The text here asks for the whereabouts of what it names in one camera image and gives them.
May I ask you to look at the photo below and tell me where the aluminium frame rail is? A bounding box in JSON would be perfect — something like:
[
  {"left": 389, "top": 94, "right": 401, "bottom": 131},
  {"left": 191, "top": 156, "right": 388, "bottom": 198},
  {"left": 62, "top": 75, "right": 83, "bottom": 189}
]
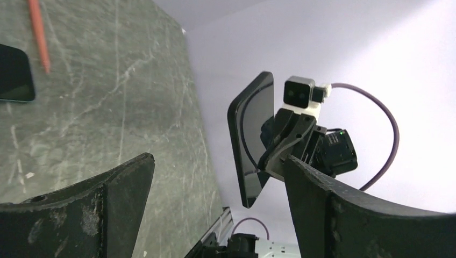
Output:
[{"left": 200, "top": 207, "right": 234, "bottom": 246}]

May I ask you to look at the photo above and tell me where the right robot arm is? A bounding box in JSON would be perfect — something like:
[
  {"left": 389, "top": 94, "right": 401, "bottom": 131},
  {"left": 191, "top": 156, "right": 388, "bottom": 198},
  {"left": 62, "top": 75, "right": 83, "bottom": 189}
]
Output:
[{"left": 186, "top": 117, "right": 358, "bottom": 257}]

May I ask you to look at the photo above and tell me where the red-brown pencil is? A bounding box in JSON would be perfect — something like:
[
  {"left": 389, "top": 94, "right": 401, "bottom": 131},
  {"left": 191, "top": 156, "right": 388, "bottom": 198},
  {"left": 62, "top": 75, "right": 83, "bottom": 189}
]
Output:
[{"left": 27, "top": 0, "right": 51, "bottom": 74}]

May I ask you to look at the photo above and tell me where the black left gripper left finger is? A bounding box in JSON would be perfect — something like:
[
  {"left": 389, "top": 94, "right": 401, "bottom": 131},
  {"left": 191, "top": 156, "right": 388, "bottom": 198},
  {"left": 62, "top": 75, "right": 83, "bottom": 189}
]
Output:
[{"left": 1, "top": 153, "right": 155, "bottom": 257}]

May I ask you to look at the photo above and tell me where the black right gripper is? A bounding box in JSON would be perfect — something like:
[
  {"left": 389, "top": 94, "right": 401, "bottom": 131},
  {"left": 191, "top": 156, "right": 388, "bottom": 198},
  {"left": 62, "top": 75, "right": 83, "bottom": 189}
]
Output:
[{"left": 257, "top": 108, "right": 358, "bottom": 182}]

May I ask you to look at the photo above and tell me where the black screen white phone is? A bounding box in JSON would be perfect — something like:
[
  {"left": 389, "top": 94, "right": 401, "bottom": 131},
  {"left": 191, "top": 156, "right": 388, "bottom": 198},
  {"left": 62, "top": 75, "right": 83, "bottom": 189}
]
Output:
[{"left": 1, "top": 44, "right": 36, "bottom": 102}]

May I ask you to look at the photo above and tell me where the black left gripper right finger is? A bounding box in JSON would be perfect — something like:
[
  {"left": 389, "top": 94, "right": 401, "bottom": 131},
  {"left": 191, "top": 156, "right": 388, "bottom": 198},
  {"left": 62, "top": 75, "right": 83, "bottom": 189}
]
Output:
[{"left": 284, "top": 156, "right": 455, "bottom": 258}]

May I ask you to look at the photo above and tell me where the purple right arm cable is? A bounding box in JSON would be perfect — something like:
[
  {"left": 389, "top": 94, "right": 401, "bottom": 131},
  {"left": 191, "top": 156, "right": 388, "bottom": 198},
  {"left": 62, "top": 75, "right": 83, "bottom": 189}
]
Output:
[{"left": 231, "top": 82, "right": 401, "bottom": 241}]

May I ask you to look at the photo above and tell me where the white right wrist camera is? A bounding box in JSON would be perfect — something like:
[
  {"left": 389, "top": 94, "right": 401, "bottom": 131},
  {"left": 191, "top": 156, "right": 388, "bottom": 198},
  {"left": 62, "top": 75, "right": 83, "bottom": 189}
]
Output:
[{"left": 282, "top": 76, "right": 332, "bottom": 121}]

